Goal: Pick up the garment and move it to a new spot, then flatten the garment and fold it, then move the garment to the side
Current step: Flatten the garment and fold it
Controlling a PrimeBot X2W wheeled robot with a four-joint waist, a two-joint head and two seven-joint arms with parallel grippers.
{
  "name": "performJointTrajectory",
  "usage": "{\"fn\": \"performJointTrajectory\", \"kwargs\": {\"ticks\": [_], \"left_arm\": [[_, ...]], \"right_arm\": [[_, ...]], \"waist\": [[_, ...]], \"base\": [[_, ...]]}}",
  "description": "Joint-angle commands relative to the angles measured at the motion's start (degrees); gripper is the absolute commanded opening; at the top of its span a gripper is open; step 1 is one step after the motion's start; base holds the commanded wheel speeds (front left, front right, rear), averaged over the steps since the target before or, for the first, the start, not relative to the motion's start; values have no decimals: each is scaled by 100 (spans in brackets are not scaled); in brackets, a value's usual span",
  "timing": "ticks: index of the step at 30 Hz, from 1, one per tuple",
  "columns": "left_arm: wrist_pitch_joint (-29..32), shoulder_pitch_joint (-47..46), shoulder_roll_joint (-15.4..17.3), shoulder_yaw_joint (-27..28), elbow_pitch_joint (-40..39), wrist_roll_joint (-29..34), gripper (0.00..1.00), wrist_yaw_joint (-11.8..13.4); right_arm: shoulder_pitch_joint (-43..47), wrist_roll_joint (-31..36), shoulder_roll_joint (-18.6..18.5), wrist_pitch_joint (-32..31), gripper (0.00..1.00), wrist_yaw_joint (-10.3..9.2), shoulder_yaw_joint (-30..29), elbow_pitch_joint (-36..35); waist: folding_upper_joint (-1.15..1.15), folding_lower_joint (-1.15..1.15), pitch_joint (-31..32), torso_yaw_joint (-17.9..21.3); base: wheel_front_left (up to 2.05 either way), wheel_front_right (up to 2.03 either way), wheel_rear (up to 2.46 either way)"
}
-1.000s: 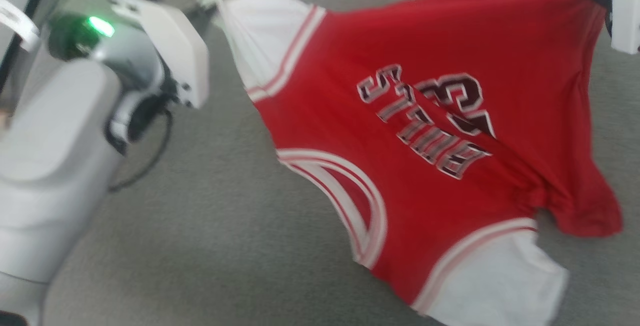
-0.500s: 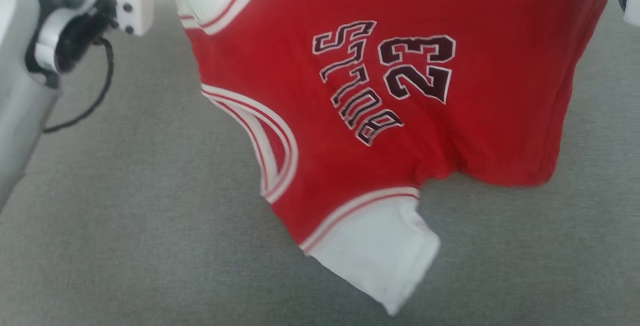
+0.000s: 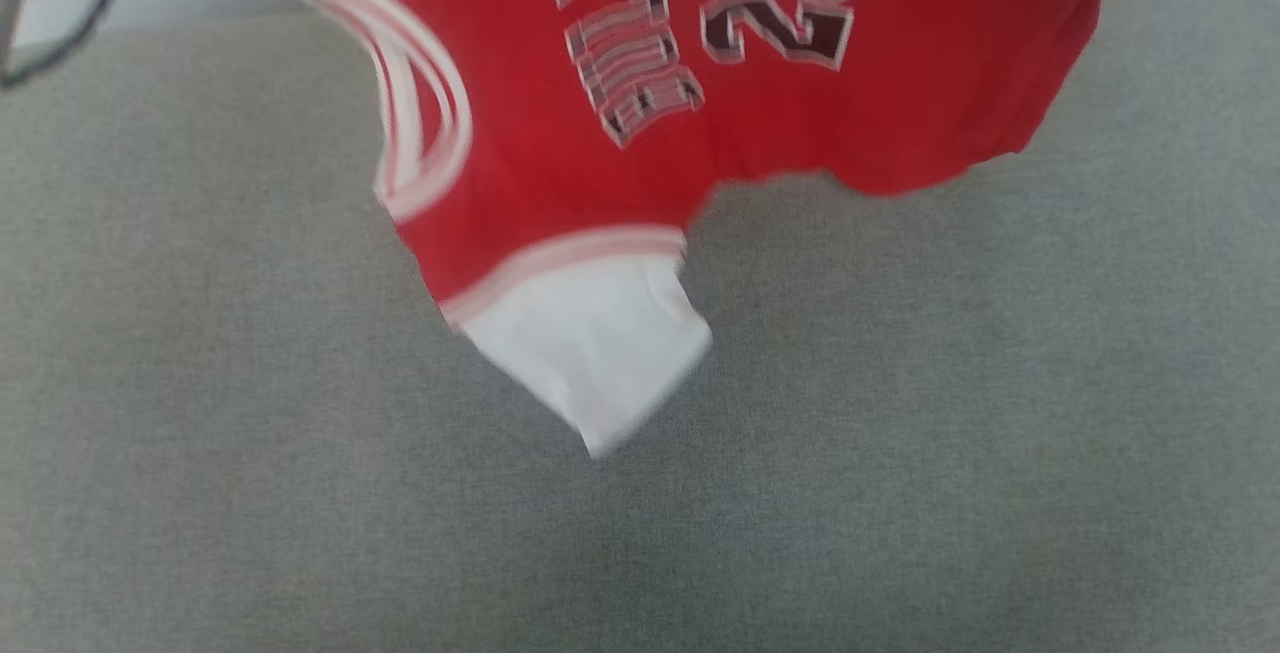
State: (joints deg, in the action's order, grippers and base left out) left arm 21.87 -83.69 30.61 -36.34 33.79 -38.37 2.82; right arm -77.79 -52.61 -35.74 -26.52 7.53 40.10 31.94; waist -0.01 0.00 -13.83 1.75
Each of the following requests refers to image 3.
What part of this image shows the grey fabric sofa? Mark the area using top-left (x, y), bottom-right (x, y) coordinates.
top-left (0, 0), bottom-right (1280, 653)

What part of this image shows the red basketball jersey garment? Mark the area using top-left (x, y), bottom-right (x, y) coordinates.
top-left (270, 0), bottom-right (1147, 461)

